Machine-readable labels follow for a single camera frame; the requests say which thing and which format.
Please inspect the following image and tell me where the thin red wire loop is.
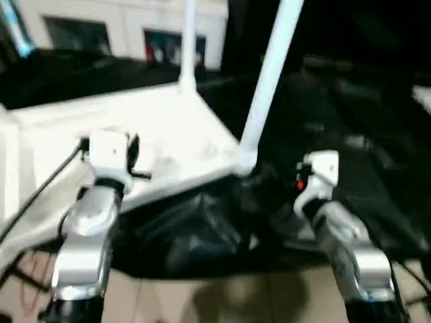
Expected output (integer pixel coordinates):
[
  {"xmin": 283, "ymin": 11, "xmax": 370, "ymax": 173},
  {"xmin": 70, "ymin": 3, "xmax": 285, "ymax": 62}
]
[{"xmin": 19, "ymin": 251, "xmax": 52, "ymax": 311}]

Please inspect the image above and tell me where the white plastic table leg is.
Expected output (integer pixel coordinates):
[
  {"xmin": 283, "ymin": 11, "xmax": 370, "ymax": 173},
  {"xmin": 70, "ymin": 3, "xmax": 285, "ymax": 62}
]
[
  {"xmin": 177, "ymin": 0, "xmax": 200, "ymax": 98},
  {"xmin": 234, "ymin": 0, "xmax": 306, "ymax": 178}
]

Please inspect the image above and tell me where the black metal table frame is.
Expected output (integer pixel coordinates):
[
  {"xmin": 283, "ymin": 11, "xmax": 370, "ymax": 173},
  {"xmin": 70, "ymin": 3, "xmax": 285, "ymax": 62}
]
[{"xmin": 0, "ymin": 248, "xmax": 48, "ymax": 292}]

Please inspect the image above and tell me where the black shiny mat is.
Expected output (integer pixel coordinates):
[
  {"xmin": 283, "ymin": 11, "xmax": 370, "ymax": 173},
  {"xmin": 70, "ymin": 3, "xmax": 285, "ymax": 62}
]
[{"xmin": 0, "ymin": 46, "xmax": 431, "ymax": 281}]

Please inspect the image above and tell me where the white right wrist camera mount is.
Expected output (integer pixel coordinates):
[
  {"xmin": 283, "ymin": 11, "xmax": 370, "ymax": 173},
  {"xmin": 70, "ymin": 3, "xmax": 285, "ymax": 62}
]
[{"xmin": 292, "ymin": 149, "xmax": 340, "ymax": 217}]

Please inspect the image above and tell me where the red white box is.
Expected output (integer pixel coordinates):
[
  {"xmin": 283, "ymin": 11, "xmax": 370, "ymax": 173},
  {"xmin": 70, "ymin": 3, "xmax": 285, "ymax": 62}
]
[{"xmin": 145, "ymin": 33, "xmax": 156, "ymax": 63}]

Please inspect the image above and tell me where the white display cabinet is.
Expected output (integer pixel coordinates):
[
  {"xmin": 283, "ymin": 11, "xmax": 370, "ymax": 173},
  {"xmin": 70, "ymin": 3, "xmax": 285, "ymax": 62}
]
[{"xmin": 39, "ymin": 0, "xmax": 229, "ymax": 72}]

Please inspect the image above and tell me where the light blue panel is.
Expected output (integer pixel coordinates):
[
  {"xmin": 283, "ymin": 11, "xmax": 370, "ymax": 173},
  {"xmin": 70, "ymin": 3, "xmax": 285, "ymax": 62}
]
[{"xmin": 0, "ymin": 0, "xmax": 37, "ymax": 58}]

